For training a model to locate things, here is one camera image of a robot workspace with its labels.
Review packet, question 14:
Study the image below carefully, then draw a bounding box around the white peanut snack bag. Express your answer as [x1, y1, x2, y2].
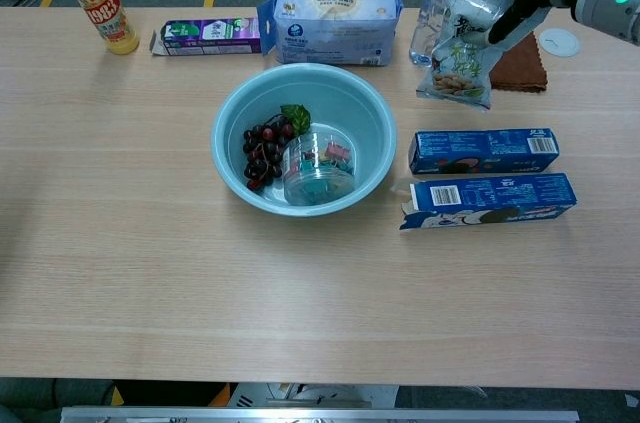
[416, 0, 517, 112]

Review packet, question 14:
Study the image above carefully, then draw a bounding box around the blue box from basin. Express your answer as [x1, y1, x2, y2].
[407, 128, 561, 176]

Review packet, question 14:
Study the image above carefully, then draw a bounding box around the white round table grommet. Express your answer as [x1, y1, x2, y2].
[538, 27, 582, 59]

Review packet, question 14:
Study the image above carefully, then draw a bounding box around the brown folded cloth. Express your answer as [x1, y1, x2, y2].
[488, 31, 549, 94]

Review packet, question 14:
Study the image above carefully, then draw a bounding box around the clear plastic water bottle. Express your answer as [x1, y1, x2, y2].
[408, 0, 452, 68]

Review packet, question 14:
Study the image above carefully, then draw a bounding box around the pale blue tissue pack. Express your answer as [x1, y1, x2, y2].
[256, 0, 404, 68]

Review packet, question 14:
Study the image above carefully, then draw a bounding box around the light blue plastic basin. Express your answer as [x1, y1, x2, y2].
[210, 62, 399, 218]

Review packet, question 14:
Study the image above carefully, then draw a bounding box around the clear wrapped candy pack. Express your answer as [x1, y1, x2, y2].
[281, 130, 358, 206]

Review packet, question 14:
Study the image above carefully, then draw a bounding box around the dark grape bunch with leaf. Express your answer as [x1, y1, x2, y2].
[242, 103, 312, 194]

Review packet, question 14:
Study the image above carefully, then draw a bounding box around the purple green carton box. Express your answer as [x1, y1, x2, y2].
[149, 17, 264, 58]

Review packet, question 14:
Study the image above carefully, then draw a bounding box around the aluminium profile rail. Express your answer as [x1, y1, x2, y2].
[59, 406, 581, 423]

